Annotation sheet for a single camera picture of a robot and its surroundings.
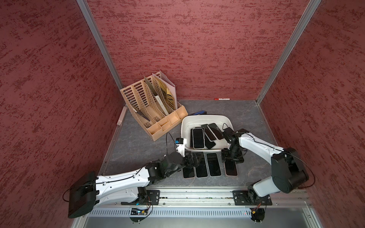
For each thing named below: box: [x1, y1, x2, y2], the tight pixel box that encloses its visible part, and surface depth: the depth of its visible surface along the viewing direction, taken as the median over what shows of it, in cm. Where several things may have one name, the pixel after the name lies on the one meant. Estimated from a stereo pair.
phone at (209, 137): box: [201, 123, 217, 150], surface depth 97 cm
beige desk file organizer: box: [119, 71, 189, 142], surface depth 102 cm
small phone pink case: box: [223, 157, 239, 177], surface depth 82 cm
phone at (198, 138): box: [192, 127, 205, 150], surface depth 92 cm
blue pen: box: [190, 110, 207, 116], surface depth 112 cm
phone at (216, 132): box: [207, 122, 224, 141], surface depth 105 cm
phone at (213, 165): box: [206, 152, 222, 178], surface depth 89 cm
